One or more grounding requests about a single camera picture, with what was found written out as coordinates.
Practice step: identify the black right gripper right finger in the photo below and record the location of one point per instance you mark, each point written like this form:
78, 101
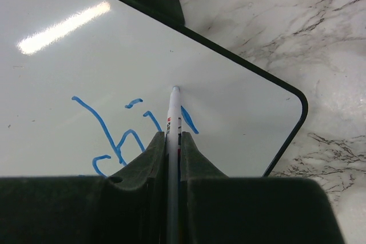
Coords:
215, 208

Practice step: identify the white whiteboard with black rim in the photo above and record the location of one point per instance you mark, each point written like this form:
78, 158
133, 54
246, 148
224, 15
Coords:
85, 85

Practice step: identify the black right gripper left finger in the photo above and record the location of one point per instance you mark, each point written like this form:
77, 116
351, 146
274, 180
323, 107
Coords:
125, 207

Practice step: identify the white marker pen blue cap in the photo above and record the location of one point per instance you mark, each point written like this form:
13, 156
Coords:
172, 147

